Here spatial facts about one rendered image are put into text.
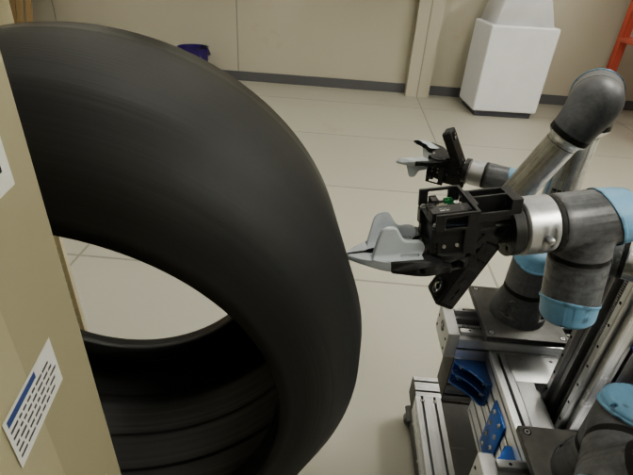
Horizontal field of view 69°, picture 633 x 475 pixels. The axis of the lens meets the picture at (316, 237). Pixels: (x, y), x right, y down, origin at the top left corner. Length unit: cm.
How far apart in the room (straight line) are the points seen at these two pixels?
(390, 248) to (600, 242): 26
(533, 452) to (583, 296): 51
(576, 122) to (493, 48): 466
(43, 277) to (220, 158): 15
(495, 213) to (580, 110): 63
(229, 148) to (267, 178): 4
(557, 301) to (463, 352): 76
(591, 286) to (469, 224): 20
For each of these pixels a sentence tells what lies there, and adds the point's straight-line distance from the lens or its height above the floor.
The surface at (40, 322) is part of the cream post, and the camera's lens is 26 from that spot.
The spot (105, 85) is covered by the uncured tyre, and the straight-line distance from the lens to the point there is 38.
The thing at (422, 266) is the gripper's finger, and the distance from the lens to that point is 57.
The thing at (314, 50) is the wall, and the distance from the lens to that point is 650.
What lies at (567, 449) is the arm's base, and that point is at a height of 78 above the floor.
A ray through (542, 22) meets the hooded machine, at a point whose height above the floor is 105.
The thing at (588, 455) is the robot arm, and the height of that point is 91.
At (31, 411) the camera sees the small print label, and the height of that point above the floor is 138.
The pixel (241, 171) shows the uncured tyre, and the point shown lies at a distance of 36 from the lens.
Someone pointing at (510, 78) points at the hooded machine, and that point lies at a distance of 597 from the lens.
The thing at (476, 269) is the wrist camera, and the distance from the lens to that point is 63.
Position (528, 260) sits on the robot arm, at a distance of 130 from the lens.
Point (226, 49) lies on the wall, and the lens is 669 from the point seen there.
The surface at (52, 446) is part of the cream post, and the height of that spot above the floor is 135.
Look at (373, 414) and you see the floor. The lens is 200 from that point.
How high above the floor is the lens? 157
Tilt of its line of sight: 32 degrees down
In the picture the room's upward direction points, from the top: 4 degrees clockwise
